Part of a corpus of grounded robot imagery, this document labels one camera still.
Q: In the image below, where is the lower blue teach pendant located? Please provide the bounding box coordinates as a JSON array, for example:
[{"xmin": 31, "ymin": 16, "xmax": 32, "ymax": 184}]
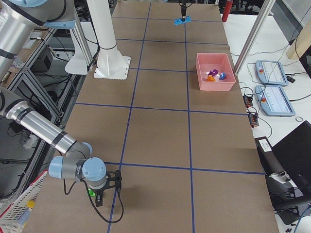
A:
[{"xmin": 255, "ymin": 85, "xmax": 295, "ymax": 117}]

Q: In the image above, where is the blue teach pendant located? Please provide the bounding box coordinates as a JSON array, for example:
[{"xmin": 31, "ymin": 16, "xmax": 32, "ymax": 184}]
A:
[
  {"xmin": 255, "ymin": 85, "xmax": 295, "ymax": 117},
  {"xmin": 255, "ymin": 60, "xmax": 288, "ymax": 86}
]

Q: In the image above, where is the red cylinder bottle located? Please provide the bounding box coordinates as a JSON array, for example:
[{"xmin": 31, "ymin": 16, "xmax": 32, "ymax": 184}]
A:
[{"xmin": 222, "ymin": 0, "xmax": 233, "ymax": 22}]

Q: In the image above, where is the black laptop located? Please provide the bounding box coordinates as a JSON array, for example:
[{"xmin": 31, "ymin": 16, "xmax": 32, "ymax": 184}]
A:
[{"xmin": 272, "ymin": 120, "xmax": 311, "ymax": 195}]

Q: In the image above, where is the green toy block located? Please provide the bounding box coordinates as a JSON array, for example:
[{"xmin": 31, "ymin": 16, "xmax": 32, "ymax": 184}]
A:
[{"xmin": 88, "ymin": 189, "xmax": 96, "ymax": 197}]

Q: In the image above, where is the pink plastic box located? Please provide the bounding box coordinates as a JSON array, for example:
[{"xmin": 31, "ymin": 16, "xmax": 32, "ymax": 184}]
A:
[{"xmin": 196, "ymin": 53, "xmax": 236, "ymax": 91}]

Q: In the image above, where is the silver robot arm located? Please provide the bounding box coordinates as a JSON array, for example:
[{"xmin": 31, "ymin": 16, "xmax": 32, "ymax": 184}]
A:
[{"xmin": 0, "ymin": 0, "xmax": 109, "ymax": 207}]

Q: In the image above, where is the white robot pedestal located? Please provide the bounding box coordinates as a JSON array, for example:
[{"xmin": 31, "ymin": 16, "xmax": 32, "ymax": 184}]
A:
[{"xmin": 65, "ymin": 0, "xmax": 131, "ymax": 80}]

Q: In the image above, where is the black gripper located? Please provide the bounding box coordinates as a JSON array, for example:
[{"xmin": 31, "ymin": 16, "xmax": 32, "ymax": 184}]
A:
[
  {"xmin": 179, "ymin": 0, "xmax": 188, "ymax": 20},
  {"xmin": 91, "ymin": 185, "xmax": 108, "ymax": 207}
]

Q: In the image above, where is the aluminium frame post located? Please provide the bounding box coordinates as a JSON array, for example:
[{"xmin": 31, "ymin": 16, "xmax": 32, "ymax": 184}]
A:
[{"xmin": 233, "ymin": 0, "xmax": 276, "ymax": 76}]

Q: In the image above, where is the upper blue teach pendant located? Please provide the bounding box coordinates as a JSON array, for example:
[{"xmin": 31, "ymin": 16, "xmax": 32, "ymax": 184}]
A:
[{"xmin": 255, "ymin": 60, "xmax": 288, "ymax": 86}]

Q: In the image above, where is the white wire basket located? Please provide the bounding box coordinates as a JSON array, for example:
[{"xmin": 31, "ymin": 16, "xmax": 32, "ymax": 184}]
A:
[{"xmin": 0, "ymin": 170, "xmax": 48, "ymax": 233}]

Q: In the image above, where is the small blue toy block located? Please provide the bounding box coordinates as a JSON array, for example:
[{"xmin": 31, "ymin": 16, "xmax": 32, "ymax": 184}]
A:
[{"xmin": 219, "ymin": 72, "xmax": 227, "ymax": 80}]

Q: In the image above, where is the long blue toy block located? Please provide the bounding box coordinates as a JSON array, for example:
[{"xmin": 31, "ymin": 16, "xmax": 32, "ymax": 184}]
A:
[{"xmin": 174, "ymin": 16, "xmax": 191, "ymax": 26}]

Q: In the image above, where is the orange toy block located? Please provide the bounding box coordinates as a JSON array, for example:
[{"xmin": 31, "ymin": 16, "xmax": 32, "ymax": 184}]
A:
[{"xmin": 206, "ymin": 75, "xmax": 216, "ymax": 82}]

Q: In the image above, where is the purple toy block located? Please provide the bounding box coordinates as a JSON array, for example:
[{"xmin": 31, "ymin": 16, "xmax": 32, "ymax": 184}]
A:
[{"xmin": 208, "ymin": 69, "xmax": 219, "ymax": 77}]

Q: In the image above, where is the black power strip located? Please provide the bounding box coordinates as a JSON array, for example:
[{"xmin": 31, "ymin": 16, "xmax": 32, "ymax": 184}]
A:
[{"xmin": 243, "ymin": 95, "xmax": 259, "ymax": 128}]

